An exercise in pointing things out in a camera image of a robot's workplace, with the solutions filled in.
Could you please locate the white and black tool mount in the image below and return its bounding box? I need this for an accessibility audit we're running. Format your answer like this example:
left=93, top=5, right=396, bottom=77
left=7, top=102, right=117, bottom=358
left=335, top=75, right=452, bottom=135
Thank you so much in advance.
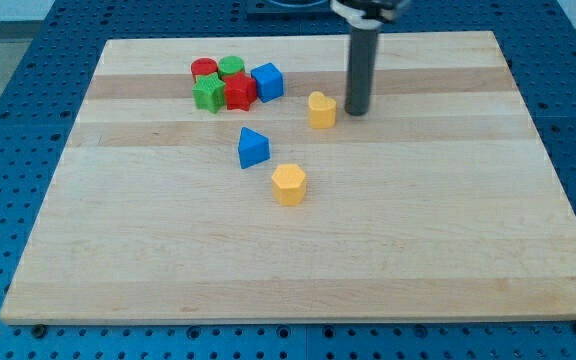
left=329, top=0, right=411, bottom=27

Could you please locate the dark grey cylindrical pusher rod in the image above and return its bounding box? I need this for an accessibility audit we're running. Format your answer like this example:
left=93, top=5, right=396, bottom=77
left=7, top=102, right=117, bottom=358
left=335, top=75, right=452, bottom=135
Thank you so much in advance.
left=344, top=25, right=381, bottom=116

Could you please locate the yellow hexagon block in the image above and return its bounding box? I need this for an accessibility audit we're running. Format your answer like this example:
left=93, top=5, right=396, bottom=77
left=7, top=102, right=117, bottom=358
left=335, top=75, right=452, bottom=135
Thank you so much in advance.
left=271, top=164, right=307, bottom=206

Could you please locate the blue triangle block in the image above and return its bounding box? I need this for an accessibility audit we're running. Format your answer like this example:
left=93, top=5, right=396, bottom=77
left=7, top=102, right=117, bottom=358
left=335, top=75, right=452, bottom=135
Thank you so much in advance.
left=237, top=127, right=271, bottom=169

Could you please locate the yellow heart block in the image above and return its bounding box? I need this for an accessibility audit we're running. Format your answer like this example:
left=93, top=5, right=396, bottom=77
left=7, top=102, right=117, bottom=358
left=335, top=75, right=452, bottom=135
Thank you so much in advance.
left=308, top=91, right=337, bottom=129

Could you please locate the blue cube block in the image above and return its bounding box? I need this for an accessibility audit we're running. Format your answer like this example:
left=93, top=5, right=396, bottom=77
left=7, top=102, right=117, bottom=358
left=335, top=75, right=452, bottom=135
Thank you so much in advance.
left=251, top=63, right=284, bottom=103

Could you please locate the red star block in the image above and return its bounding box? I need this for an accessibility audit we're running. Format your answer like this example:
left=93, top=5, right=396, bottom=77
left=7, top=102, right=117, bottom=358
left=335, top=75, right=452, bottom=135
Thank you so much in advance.
left=222, top=72, right=257, bottom=111

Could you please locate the green cylinder block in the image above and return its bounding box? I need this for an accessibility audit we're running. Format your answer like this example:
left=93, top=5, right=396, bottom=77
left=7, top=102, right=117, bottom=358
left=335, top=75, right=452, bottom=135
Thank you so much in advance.
left=217, top=55, right=245, bottom=78

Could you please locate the red cylinder block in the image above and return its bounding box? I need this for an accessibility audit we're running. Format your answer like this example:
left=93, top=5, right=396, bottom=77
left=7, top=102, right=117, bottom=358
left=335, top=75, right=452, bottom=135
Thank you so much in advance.
left=190, top=57, right=218, bottom=81

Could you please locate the green star block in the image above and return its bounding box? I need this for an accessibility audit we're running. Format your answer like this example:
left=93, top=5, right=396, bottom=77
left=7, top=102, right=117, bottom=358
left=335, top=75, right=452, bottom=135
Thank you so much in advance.
left=192, top=72, right=225, bottom=113

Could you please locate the wooden board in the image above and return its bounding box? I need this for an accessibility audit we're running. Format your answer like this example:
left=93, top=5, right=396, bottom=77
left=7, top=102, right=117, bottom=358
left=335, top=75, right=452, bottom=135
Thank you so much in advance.
left=0, top=31, right=576, bottom=325

